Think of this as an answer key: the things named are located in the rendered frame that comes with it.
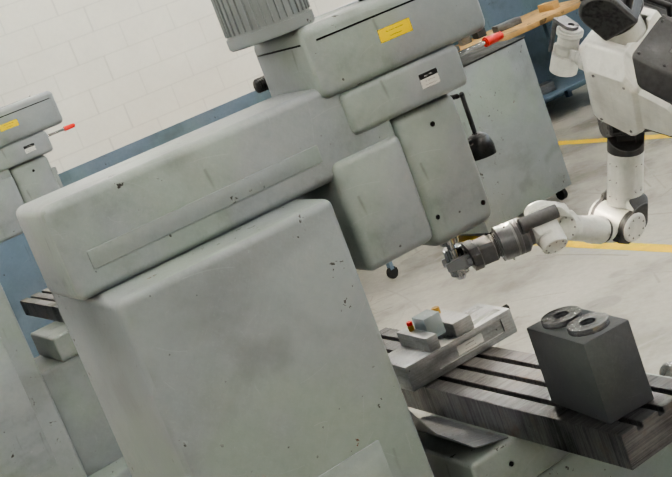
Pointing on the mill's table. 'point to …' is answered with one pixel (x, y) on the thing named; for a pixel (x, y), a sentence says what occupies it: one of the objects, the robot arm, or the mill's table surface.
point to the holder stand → (590, 362)
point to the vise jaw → (456, 322)
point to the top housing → (372, 36)
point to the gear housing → (403, 89)
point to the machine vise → (448, 346)
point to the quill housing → (442, 168)
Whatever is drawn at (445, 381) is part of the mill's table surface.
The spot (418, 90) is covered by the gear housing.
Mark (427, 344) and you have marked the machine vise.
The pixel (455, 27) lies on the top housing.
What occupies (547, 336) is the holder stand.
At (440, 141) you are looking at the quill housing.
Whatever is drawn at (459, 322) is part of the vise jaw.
